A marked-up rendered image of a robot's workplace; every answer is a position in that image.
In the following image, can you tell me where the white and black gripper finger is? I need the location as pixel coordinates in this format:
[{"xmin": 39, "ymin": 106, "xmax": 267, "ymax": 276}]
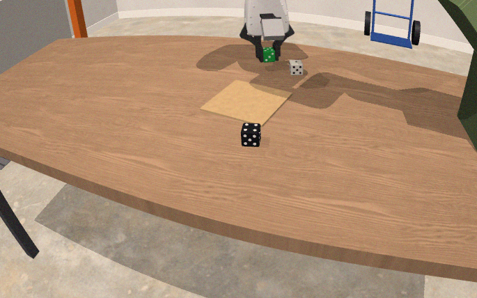
[
  {"xmin": 240, "ymin": 23, "xmax": 264, "ymax": 63},
  {"xmin": 272, "ymin": 24, "xmax": 295, "ymax": 61}
]

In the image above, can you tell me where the tan flat square mat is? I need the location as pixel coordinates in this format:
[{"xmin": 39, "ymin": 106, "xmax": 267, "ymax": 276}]
[{"xmin": 200, "ymin": 80, "xmax": 292, "ymax": 127}]

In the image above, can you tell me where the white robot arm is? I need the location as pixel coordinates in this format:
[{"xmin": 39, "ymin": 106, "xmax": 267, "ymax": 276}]
[{"xmin": 260, "ymin": 13, "xmax": 285, "ymax": 41}]

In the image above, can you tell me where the black die with white pips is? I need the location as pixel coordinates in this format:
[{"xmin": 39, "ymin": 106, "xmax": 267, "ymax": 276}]
[{"xmin": 241, "ymin": 123, "xmax": 261, "ymax": 147}]

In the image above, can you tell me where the green die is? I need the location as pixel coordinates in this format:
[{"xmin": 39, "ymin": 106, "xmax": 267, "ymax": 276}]
[{"xmin": 263, "ymin": 47, "xmax": 276, "ymax": 63}]

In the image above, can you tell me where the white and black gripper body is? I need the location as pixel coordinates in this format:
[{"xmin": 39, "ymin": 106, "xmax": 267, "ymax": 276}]
[{"xmin": 244, "ymin": 0, "xmax": 289, "ymax": 36}]

